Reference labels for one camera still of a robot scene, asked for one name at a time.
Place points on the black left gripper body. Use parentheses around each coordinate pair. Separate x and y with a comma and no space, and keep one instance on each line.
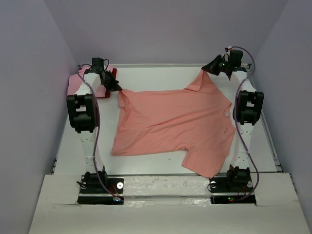
(108,73)

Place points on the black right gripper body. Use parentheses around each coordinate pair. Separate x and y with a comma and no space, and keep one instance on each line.
(226,64)

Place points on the salmon orange t-shirt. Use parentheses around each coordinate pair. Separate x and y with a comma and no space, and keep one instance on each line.
(195,119)

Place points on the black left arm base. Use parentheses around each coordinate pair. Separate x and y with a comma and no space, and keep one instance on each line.
(92,193)

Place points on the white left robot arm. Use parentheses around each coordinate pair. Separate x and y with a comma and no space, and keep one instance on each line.
(84,118)

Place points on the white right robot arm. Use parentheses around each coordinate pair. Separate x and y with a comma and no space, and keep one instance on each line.
(247,110)

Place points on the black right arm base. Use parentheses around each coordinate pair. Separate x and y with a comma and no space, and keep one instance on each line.
(222,193)

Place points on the folded pink t-shirt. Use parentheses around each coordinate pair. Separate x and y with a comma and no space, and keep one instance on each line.
(74,82)

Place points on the white foam front panel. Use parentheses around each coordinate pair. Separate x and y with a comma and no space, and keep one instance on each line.
(168,205)

